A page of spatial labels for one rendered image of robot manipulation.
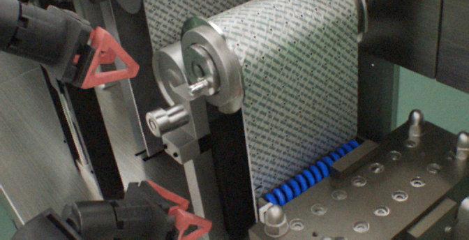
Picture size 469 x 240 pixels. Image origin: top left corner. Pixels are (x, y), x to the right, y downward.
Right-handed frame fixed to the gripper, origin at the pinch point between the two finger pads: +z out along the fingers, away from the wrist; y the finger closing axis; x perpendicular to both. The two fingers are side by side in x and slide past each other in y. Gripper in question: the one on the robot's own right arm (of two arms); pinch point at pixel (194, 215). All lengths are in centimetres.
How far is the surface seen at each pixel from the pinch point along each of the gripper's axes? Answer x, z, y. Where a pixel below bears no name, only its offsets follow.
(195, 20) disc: 26.5, -4.1, -7.7
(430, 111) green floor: -2, 209, -74
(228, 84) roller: 20.1, -1.5, 0.0
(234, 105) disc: 17.2, 1.4, -0.6
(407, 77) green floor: 8, 227, -104
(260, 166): 8.3, 9.2, 0.8
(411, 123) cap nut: 19.5, 35.6, 7.5
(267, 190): 4.1, 12.7, 0.8
